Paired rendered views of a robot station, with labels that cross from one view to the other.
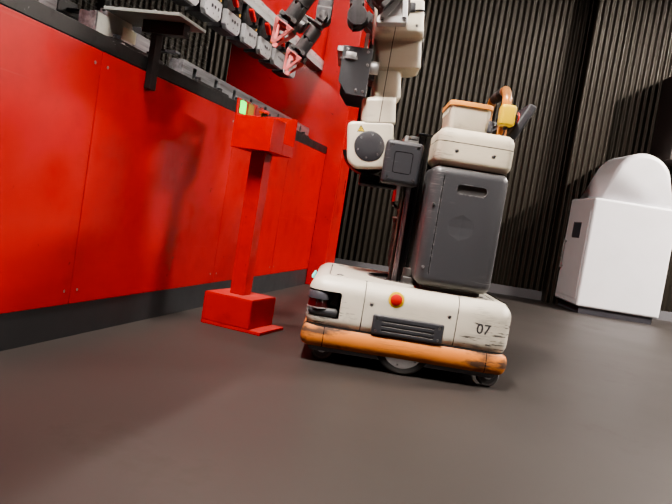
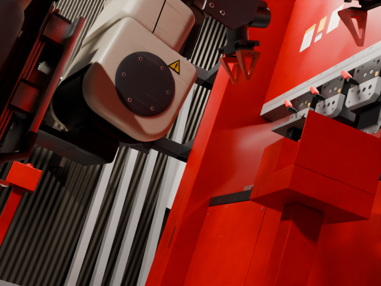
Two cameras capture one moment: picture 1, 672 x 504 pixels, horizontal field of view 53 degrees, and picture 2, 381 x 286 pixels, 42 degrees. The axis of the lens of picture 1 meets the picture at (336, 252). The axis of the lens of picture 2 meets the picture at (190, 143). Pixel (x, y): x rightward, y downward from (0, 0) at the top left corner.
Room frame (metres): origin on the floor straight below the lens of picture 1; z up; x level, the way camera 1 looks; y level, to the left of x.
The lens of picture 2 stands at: (3.24, -0.32, 0.45)
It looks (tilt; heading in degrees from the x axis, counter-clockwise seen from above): 16 degrees up; 152
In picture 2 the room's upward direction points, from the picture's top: 19 degrees clockwise
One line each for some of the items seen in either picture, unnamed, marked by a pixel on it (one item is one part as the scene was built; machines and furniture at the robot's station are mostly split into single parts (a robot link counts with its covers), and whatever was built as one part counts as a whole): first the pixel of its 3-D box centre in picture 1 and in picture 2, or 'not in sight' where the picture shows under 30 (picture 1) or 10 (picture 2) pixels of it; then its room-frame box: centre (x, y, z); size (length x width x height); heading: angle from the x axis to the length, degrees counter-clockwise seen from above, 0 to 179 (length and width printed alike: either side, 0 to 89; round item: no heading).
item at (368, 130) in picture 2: not in sight; (371, 120); (2.21, 0.83, 1.13); 0.10 x 0.02 x 0.10; 166
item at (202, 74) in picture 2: not in sight; (206, 67); (0.88, 0.88, 1.67); 0.40 x 0.24 x 0.07; 166
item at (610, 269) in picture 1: (615, 235); not in sight; (5.51, -2.23, 0.66); 0.68 x 0.56 x 1.31; 90
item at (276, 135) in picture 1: (265, 128); (315, 165); (2.54, 0.33, 0.75); 0.20 x 0.16 x 0.18; 160
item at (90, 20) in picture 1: (121, 43); not in sight; (2.26, 0.81, 0.92); 0.39 x 0.06 x 0.10; 166
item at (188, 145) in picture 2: not in sight; (179, 144); (0.88, 0.88, 1.18); 0.40 x 0.24 x 0.07; 166
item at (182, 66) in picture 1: (254, 110); not in sight; (3.43, 0.52, 0.92); 1.68 x 0.06 x 0.10; 166
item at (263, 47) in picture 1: (259, 39); not in sight; (3.35, 0.54, 1.26); 0.15 x 0.09 x 0.17; 166
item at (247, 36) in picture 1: (243, 26); not in sight; (3.15, 0.59, 1.26); 0.15 x 0.09 x 0.17; 166
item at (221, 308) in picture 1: (244, 310); not in sight; (2.53, 0.31, 0.06); 0.25 x 0.20 x 0.12; 70
